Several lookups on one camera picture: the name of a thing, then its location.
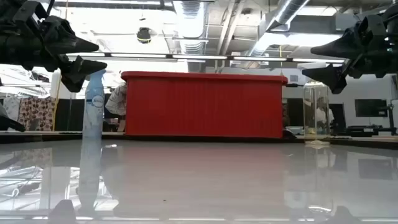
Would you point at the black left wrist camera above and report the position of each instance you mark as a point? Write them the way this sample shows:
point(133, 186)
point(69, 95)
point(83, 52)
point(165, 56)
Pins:
point(29, 14)

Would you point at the ribbed silver ventilation duct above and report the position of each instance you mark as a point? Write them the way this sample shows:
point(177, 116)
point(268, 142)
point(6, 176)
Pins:
point(190, 25)

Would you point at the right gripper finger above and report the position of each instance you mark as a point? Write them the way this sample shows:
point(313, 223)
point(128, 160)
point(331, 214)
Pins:
point(345, 46)
point(332, 76)

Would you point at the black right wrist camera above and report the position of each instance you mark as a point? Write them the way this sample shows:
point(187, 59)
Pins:
point(373, 28)

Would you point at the brown floral fabric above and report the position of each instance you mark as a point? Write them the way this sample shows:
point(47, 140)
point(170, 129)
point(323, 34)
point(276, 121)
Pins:
point(37, 113)

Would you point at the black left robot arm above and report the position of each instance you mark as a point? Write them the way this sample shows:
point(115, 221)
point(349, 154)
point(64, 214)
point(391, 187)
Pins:
point(9, 123)

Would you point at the black partition panel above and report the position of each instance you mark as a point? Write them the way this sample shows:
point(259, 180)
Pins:
point(70, 115)

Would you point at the red plastic laundry basket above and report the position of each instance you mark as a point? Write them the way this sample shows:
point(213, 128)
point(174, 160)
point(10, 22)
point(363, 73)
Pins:
point(202, 105)

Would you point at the black wall monitor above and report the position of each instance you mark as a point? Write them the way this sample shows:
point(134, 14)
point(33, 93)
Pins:
point(370, 108)

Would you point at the black ceiling dome camera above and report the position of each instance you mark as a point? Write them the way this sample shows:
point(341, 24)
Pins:
point(143, 35)

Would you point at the clear spray bottle white trigger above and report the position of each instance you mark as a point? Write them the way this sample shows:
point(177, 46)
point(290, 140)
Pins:
point(315, 93)

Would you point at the black monitor stand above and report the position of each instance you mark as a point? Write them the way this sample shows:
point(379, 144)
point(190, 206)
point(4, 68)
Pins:
point(390, 124)

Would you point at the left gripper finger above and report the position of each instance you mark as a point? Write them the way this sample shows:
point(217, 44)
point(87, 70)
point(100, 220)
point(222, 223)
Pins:
point(62, 39)
point(77, 70)

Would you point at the white patterned fabric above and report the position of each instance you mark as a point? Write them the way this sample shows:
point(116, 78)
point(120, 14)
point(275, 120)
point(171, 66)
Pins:
point(12, 109)

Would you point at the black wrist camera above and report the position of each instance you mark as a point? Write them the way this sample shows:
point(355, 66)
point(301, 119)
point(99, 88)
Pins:
point(29, 14)
point(373, 28)

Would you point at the smooth silver ventilation duct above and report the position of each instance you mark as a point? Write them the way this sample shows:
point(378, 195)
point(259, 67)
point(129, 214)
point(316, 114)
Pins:
point(280, 18)

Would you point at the long ceiling light bar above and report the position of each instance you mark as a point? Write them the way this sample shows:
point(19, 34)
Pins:
point(199, 57)

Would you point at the blue spray bottle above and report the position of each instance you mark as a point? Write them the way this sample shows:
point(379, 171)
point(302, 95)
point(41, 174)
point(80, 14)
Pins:
point(93, 112)

